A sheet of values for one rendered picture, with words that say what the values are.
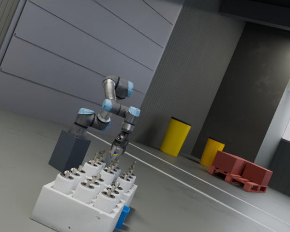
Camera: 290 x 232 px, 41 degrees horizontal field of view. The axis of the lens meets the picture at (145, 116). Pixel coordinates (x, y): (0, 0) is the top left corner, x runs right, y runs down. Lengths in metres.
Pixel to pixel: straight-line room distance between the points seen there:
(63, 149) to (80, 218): 1.24
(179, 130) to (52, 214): 5.75
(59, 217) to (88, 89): 4.14
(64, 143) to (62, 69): 2.53
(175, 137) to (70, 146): 4.68
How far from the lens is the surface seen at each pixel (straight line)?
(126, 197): 2.51
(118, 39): 6.22
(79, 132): 3.16
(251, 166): 7.90
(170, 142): 7.64
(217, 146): 8.39
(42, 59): 5.33
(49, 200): 2.05
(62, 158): 3.17
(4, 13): 4.95
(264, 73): 9.50
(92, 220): 2.01
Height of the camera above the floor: 0.76
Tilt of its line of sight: 2 degrees down
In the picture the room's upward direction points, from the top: 23 degrees clockwise
